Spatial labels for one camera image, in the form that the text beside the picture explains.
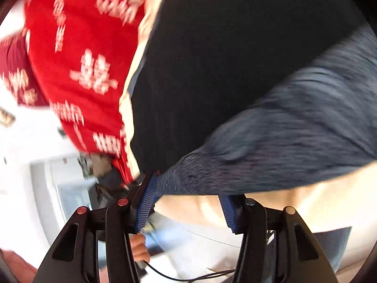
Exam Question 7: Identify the black pants with grey waistband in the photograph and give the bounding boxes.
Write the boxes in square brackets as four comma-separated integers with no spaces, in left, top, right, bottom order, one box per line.
[128,0,376,195]

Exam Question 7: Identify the person's hand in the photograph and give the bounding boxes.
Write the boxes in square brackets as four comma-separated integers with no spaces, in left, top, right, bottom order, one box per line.
[130,233,151,262]

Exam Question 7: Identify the cream beige towel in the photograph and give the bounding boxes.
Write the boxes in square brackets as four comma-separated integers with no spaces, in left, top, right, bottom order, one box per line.
[119,0,376,282]

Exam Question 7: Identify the red blanket with white characters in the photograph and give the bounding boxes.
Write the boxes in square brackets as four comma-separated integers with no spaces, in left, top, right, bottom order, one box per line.
[1,0,145,183]

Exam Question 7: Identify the black cable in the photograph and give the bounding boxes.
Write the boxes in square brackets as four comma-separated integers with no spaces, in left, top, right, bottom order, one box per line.
[143,260,237,283]

